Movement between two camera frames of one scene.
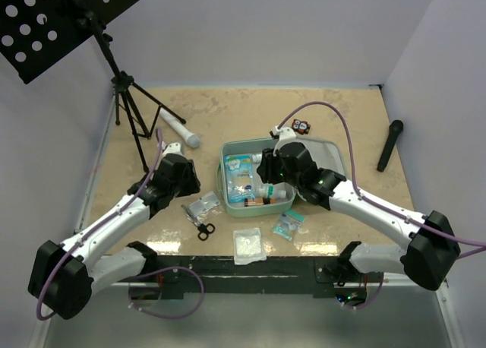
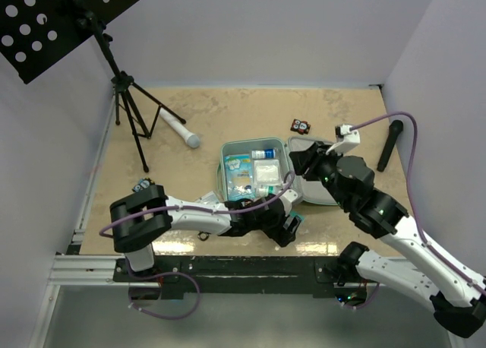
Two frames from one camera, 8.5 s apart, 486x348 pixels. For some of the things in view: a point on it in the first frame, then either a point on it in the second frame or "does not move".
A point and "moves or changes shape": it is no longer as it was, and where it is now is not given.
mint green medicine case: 243,193 does not move
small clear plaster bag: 200,207 does not move
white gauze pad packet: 247,245 moves or changes shape
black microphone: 395,128 does not move
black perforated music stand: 40,23 does not move
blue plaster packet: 240,178 does not move
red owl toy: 301,127 does not move
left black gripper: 193,183 → 282,236
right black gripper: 266,169 → 301,159
